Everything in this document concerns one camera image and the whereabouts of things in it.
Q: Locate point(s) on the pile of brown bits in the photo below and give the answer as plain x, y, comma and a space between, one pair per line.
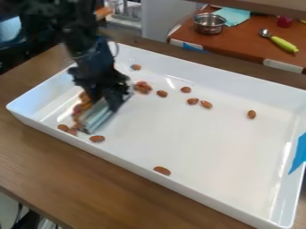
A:
142, 87
81, 104

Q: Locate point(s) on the red toy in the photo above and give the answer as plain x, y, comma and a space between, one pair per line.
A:
284, 21

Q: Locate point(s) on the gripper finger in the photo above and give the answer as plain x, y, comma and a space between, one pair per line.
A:
92, 92
118, 98

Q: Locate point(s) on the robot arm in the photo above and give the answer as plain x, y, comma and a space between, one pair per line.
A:
75, 21

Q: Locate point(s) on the blue cloth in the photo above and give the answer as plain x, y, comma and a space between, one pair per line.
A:
233, 15

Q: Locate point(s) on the silver pot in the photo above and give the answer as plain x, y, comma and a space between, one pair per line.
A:
209, 23

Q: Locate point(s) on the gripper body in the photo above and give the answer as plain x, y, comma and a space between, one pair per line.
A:
95, 67

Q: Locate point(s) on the wooden side table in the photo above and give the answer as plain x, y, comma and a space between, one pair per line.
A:
247, 41

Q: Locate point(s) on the white tray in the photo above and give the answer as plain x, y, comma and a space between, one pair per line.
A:
191, 140

